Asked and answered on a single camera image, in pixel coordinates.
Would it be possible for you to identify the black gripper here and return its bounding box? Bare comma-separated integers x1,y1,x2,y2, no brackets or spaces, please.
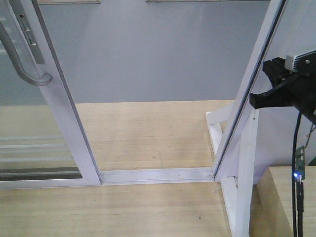
249,57,316,125

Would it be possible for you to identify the grey door handle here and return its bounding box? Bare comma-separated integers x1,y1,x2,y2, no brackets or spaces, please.
0,21,54,87

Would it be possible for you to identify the white sliding glass door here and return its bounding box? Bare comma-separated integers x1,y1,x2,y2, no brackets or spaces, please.
0,0,101,189

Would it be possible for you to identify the green cushion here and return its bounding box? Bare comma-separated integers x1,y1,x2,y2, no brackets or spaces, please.
308,157,316,166

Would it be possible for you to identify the small green circuit board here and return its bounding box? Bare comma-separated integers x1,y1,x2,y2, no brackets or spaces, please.
294,146,305,181

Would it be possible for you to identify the wooden base platform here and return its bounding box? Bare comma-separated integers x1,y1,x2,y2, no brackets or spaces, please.
0,100,231,237

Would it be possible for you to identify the plywood box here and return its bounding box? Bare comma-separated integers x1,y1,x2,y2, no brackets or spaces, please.
249,166,316,237

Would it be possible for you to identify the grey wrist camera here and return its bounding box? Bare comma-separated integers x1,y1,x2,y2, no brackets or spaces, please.
284,49,316,74

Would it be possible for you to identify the white fixed door frame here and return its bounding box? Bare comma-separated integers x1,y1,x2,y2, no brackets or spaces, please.
98,0,316,186

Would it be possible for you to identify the black cable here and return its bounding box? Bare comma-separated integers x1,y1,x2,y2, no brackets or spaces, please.
291,110,305,237

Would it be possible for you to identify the white diagonal support bracket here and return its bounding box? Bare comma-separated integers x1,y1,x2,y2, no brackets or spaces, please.
220,110,259,237

